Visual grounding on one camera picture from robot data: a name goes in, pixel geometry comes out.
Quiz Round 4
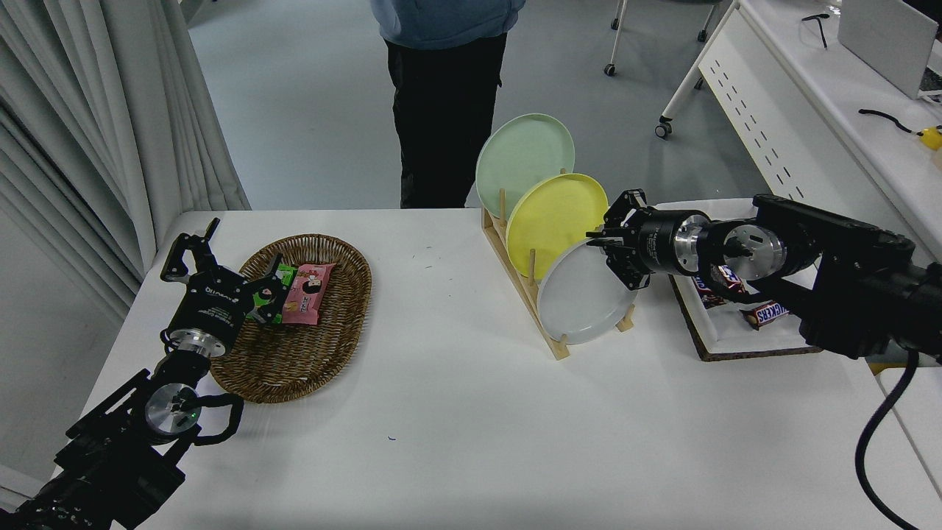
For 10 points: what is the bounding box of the black cable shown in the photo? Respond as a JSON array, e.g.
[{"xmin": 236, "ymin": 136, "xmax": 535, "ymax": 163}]
[{"xmin": 859, "ymin": 109, "xmax": 922, "ymax": 138}]

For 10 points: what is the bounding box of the pale green plate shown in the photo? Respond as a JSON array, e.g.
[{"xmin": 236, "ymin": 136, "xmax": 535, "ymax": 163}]
[{"xmin": 475, "ymin": 113, "xmax": 576, "ymax": 222}]

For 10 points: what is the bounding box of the yellow plate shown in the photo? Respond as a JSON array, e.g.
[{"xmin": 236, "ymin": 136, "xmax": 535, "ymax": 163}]
[{"xmin": 505, "ymin": 173, "xmax": 610, "ymax": 281}]

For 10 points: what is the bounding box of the wooden plate rack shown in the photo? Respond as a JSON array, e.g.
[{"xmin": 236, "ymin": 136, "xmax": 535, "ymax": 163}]
[{"xmin": 481, "ymin": 188, "xmax": 636, "ymax": 361}]

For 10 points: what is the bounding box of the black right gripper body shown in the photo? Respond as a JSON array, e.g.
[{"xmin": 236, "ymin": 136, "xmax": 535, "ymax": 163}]
[{"xmin": 636, "ymin": 209, "xmax": 683, "ymax": 277}]

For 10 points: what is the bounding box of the person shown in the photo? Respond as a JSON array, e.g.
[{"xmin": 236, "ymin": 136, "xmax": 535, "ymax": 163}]
[{"xmin": 370, "ymin": 0, "xmax": 527, "ymax": 209}]

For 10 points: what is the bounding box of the grey plate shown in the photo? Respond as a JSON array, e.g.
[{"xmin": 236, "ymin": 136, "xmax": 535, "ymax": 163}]
[{"xmin": 536, "ymin": 238, "xmax": 640, "ymax": 345}]

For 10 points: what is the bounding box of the brown wicker basket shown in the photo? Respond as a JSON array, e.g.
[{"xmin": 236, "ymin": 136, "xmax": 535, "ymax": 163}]
[{"xmin": 210, "ymin": 234, "xmax": 373, "ymax": 404}]

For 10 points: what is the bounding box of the white curtain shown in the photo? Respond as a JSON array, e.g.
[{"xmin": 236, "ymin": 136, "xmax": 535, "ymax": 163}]
[{"xmin": 0, "ymin": 0, "xmax": 252, "ymax": 325}]

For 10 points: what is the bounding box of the white desk with perforated panel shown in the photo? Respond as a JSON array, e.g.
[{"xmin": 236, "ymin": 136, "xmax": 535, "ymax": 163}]
[{"xmin": 655, "ymin": 0, "xmax": 942, "ymax": 262}]

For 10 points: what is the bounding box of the white rectangular tray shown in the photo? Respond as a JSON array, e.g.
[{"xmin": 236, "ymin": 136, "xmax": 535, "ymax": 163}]
[{"xmin": 654, "ymin": 199, "xmax": 818, "ymax": 353}]

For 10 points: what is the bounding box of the silver laptop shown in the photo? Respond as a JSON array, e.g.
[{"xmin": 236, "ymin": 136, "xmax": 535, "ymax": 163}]
[{"xmin": 837, "ymin": 0, "xmax": 942, "ymax": 102}]

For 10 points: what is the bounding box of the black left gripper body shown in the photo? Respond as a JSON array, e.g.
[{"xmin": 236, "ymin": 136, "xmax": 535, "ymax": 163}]
[{"xmin": 169, "ymin": 272, "xmax": 252, "ymax": 345}]

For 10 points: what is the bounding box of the green snack packet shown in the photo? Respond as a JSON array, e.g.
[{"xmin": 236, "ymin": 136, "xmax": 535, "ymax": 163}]
[{"xmin": 247, "ymin": 263, "xmax": 299, "ymax": 325}]

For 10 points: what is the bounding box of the pink snack packet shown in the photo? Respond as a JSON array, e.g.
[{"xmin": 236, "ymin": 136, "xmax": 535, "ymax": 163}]
[{"xmin": 281, "ymin": 263, "xmax": 337, "ymax": 326}]

